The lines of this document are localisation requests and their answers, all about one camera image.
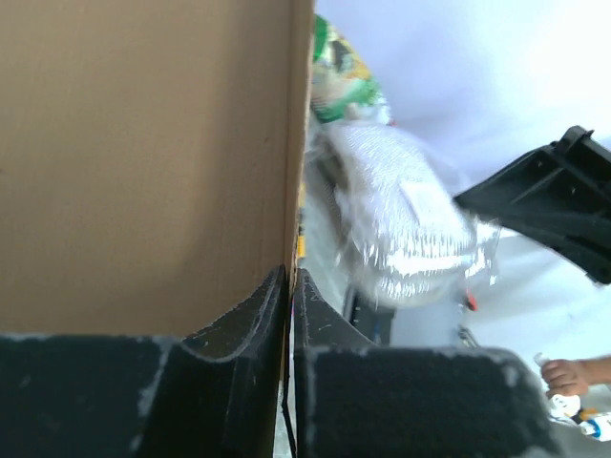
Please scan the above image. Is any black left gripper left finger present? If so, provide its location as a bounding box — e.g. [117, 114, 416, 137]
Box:
[1, 266, 289, 457]

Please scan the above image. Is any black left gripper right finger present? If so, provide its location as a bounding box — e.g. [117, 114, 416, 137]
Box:
[293, 270, 563, 457]

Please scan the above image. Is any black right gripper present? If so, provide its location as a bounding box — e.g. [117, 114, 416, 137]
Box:
[454, 126, 610, 285]

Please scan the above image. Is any brown cardboard express box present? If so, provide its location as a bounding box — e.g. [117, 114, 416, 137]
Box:
[1, 0, 314, 336]

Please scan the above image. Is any bystander bare hand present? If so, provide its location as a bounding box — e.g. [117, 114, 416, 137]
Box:
[540, 355, 611, 397]

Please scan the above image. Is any green cassava chips bag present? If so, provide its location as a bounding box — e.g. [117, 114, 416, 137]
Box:
[310, 14, 391, 124]

